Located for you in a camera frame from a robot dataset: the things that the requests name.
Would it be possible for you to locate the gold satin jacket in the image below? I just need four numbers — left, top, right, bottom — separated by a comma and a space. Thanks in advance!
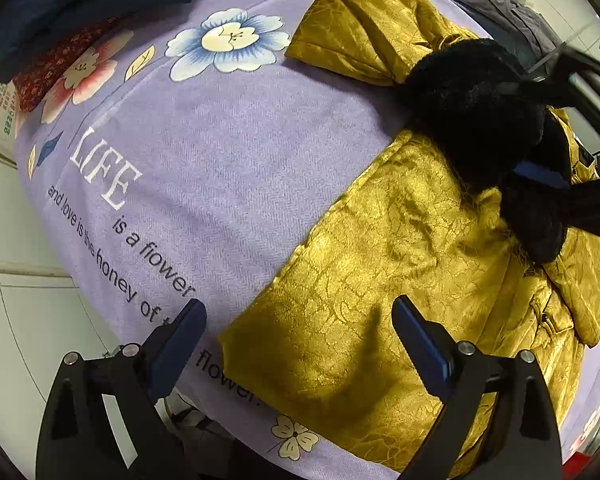
216, 0, 600, 478

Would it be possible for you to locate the grey blanket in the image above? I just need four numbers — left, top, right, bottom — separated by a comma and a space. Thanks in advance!
453, 0, 562, 70

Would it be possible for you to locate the purple floral bed sheet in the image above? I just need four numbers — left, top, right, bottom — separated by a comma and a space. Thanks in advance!
16, 0, 600, 479

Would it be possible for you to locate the red patterned cloth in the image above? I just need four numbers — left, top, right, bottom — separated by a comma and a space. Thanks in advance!
12, 18, 119, 112

